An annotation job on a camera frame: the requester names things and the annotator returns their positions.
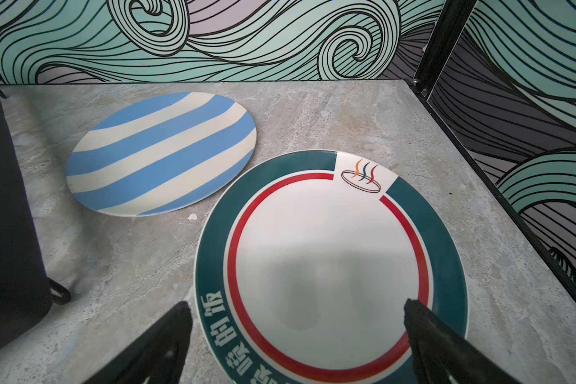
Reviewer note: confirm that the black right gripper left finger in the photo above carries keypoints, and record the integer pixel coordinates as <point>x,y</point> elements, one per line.
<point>156,356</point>

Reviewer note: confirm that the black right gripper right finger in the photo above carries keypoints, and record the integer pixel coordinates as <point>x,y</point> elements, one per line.
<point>440,355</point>

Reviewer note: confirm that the green red rimmed white plate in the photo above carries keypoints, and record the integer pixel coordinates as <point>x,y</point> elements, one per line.
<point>304,267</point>

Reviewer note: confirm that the blue white striped plate right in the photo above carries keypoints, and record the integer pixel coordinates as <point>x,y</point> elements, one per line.
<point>161,154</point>

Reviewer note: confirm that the black wire dish rack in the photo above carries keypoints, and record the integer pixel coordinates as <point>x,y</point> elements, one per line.
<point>26,292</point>

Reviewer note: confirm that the black frame post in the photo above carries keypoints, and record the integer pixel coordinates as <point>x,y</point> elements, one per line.
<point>447,31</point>

